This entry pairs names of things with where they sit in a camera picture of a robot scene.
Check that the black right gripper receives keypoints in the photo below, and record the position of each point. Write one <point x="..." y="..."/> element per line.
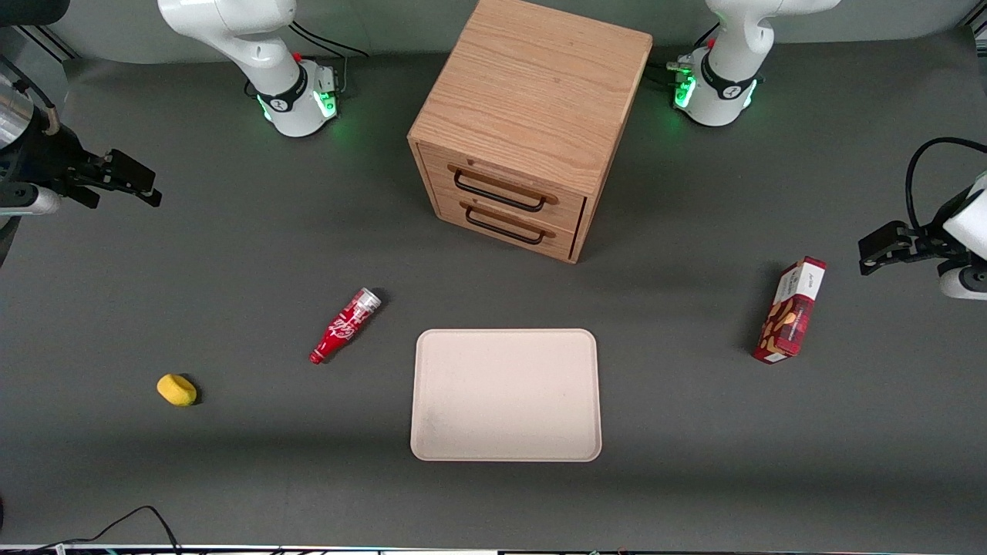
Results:
<point x="48" y="163"/>

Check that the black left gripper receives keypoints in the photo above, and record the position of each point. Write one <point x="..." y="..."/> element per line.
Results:
<point x="923" y="240"/>

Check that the red coke bottle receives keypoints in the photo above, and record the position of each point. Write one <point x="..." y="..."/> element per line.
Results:
<point x="345" y="325"/>

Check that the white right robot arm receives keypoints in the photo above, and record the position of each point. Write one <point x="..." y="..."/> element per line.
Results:
<point x="270" y="69"/>

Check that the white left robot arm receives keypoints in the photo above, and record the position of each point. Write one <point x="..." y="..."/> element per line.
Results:
<point x="725" y="77"/>

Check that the beige plastic tray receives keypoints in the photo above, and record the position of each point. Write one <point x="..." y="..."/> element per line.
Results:
<point x="505" y="395"/>

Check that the red snack box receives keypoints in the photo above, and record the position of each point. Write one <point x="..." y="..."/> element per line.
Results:
<point x="790" y="312"/>

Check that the yellow sponge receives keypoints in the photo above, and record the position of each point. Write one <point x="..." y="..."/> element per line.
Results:
<point x="176" y="389"/>

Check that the wooden drawer front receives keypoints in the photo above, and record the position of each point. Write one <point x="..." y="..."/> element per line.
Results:
<point x="501" y="231"/>
<point x="509" y="185"/>

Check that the wooden drawer cabinet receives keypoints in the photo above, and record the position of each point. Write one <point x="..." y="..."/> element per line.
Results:
<point x="532" y="92"/>

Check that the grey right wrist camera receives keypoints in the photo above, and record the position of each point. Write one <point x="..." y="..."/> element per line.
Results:
<point x="31" y="202"/>

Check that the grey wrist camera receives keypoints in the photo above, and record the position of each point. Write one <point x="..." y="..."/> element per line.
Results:
<point x="31" y="202"/>
<point x="964" y="281"/>

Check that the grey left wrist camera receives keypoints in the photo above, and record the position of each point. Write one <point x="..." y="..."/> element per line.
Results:
<point x="964" y="281"/>

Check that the aluminium frame rail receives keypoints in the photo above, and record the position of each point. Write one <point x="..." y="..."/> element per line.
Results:
<point x="46" y="42"/>

